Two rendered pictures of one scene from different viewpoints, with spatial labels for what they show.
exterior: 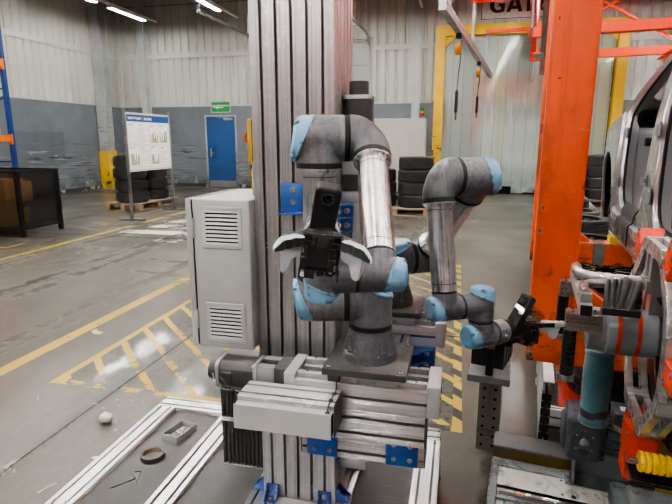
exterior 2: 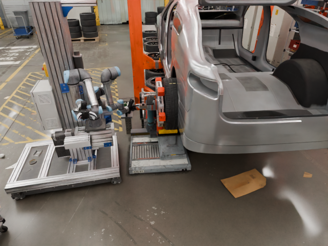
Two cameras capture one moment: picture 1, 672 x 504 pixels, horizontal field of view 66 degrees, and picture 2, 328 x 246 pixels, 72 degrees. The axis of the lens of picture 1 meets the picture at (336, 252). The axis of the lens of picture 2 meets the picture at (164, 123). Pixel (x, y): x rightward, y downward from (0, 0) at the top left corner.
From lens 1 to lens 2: 1.20 m
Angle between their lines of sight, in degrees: 31
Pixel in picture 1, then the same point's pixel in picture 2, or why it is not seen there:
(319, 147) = (72, 80)
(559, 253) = (139, 82)
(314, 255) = (84, 115)
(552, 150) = (133, 54)
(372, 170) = (88, 85)
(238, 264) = (52, 107)
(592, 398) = (150, 119)
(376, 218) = (92, 98)
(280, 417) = (77, 144)
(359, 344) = (92, 123)
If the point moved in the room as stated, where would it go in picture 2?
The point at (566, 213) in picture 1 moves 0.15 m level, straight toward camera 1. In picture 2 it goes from (139, 71) to (139, 74)
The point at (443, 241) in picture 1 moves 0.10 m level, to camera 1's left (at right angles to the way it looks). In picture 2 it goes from (108, 92) to (99, 93)
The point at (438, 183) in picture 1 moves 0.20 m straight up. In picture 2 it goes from (104, 77) to (101, 59)
